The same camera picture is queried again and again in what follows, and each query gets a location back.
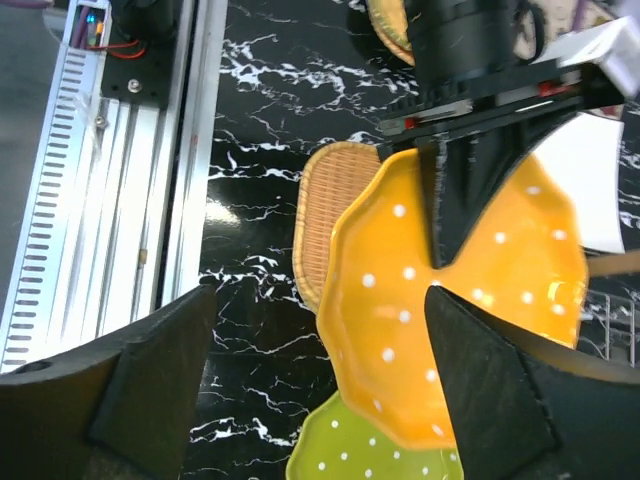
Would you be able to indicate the aluminium mounting rail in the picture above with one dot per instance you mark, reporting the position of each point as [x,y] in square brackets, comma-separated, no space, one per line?
[110,196]

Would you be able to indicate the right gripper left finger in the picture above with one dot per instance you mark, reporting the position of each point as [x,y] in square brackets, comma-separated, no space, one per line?
[118,407]

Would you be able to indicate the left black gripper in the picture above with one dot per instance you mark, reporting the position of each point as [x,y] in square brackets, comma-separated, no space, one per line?
[476,62]

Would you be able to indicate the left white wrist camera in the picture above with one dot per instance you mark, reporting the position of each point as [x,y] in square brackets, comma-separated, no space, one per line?
[613,47]

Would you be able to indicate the orange octagonal plate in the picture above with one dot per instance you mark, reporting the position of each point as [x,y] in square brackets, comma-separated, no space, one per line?
[523,262]

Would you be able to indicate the steel two-tier dish rack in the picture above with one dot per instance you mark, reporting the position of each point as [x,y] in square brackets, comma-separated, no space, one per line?
[609,326]

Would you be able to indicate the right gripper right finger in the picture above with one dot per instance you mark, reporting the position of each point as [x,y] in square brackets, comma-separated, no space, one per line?
[525,407]

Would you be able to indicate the white black-rimmed square plate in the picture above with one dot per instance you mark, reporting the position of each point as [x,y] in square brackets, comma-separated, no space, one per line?
[581,157]

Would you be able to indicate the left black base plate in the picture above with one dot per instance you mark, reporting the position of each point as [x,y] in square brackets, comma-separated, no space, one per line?
[147,51]

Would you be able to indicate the green dotted plate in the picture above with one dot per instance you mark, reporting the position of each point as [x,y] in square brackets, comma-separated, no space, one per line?
[335,443]

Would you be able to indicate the black marble pattern mat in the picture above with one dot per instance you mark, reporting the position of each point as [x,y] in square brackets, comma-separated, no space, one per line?
[294,76]

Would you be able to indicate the green wicker plate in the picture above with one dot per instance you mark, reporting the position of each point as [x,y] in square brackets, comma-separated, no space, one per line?
[389,21]

